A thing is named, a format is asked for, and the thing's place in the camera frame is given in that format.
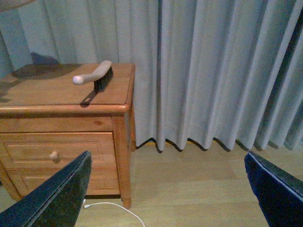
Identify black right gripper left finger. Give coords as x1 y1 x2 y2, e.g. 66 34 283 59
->
0 151 92 227

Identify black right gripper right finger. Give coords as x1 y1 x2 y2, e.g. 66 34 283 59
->
244 151 303 227

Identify beige plastic dustpan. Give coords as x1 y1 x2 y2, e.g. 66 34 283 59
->
0 0 33 8

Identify upper wooden drawer knob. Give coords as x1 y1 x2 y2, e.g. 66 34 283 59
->
49 151 60 163

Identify wooden nightstand with drawers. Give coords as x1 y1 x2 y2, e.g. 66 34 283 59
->
0 63 135 208

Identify light grey curtain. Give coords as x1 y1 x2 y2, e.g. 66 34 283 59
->
0 0 303 150

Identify white cable on floor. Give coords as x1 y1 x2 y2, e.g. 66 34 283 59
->
84 201 145 227

